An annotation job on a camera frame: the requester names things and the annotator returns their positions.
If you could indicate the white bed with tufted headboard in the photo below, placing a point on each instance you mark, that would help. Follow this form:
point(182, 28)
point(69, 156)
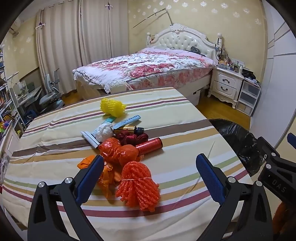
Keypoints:
point(180, 39)

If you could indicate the light blue strip package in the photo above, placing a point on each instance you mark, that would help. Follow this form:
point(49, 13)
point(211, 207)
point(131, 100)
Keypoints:
point(127, 121)

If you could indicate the light orange plastic bag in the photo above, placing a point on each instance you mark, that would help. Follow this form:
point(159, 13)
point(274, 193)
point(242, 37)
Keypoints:
point(108, 178)

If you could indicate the bookshelf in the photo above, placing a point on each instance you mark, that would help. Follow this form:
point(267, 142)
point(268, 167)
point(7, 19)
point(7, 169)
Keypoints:
point(5, 97)

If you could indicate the white sliding wardrobe door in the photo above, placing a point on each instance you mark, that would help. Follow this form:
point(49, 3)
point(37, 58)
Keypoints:
point(277, 69)

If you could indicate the white rectangular box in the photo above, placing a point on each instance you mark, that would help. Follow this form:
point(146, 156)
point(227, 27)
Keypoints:
point(89, 138)

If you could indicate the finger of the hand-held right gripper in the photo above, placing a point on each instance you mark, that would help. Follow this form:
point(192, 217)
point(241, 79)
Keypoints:
point(292, 139)
point(266, 150)

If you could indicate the cluster of small bottles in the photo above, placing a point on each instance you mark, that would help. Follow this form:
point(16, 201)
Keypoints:
point(231, 63)

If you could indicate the clear plastic drawer unit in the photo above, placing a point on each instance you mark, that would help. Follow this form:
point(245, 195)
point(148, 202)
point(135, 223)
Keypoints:
point(248, 95)

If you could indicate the grey office chair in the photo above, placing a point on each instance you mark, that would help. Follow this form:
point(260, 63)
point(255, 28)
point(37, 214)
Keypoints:
point(50, 97)

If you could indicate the white air conditioner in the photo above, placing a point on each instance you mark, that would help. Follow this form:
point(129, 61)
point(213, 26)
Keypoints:
point(15, 26)

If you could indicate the teal packet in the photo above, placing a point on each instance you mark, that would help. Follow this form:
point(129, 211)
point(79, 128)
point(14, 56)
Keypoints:
point(110, 120)

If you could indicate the dark cloth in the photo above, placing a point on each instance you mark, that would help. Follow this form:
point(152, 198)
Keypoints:
point(196, 49)

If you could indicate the red-orange plastic bag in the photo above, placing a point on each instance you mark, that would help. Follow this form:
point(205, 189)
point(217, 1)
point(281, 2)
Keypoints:
point(120, 151)

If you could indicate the white nightstand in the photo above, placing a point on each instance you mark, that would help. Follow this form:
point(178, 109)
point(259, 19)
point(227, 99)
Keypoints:
point(227, 81)

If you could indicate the yellow foam net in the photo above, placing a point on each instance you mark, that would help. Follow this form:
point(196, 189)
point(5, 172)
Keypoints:
point(112, 106)

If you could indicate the gold bottle with black cap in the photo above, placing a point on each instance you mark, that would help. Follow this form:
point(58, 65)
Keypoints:
point(129, 128)

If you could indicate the white wrapper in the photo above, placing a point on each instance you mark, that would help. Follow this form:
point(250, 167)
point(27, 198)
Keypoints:
point(104, 133)

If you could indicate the floral quilt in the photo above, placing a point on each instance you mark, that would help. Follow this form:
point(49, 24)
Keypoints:
point(138, 67)

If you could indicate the dark clutter pile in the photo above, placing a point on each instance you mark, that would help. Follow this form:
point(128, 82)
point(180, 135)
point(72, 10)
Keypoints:
point(251, 76)

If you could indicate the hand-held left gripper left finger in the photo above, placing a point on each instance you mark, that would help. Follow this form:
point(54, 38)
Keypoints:
point(91, 176)

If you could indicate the orange foam net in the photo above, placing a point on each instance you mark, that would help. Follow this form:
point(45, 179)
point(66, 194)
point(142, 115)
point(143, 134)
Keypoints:
point(136, 185)

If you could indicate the grey desk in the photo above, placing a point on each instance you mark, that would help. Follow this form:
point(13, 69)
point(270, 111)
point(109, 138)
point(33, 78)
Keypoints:
point(27, 97)

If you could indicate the orange fuzzy clothing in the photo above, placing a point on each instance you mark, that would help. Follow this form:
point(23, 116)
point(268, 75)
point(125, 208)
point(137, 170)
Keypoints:
point(284, 222)

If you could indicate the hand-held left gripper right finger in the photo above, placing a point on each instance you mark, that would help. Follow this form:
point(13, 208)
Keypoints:
point(209, 176)

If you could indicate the red glitter can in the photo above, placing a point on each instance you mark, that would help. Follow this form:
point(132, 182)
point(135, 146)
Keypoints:
point(149, 146)

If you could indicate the dark red ribbon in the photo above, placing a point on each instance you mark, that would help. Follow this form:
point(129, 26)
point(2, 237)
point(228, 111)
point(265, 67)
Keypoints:
point(124, 137)

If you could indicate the colourful toy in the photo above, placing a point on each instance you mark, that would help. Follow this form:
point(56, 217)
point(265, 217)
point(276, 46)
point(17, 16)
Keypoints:
point(4, 127)

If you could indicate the beige curtain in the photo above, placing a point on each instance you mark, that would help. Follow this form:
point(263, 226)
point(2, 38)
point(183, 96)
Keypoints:
point(60, 41)
point(104, 32)

